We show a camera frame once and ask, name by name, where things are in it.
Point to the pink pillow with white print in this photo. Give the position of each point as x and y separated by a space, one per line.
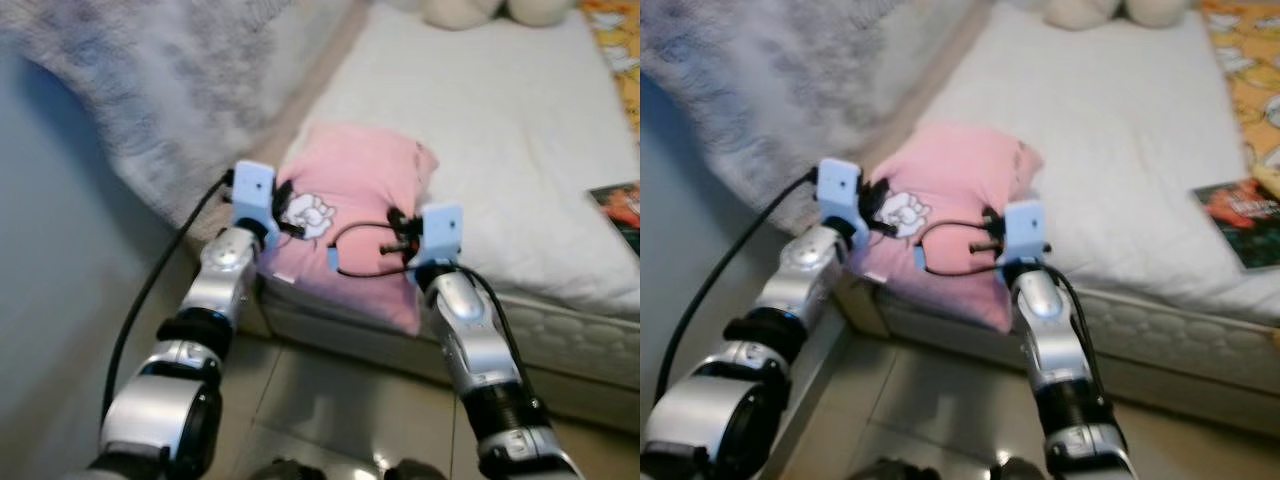
350 170
950 165

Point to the red and green cover magazine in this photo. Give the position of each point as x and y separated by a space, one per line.
620 212
1240 215

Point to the yellow egg cartoon quilt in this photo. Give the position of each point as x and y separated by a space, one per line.
1250 80
620 60

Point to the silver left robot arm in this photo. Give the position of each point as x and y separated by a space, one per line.
215 280
800 275

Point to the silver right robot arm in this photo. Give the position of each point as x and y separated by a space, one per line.
465 320
1040 320

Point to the white bed mattress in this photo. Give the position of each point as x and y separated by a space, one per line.
1100 120
500 120

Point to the grey patterned blanket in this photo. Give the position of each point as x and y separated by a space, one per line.
150 80
760 70

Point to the cream plush toy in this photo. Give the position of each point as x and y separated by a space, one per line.
460 10
1080 10

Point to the dark right robot foot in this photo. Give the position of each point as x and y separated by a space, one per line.
415 470
1022 470

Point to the dark robot foot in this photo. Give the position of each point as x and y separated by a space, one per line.
415 470
272 470
888 470
1022 470

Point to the dark left robot foot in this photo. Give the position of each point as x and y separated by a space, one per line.
272 470
888 470

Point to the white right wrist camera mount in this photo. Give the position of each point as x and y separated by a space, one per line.
440 230
1025 228

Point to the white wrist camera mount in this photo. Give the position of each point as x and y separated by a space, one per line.
440 230
838 185
252 190
1025 228

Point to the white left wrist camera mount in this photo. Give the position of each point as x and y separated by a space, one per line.
838 185
252 190

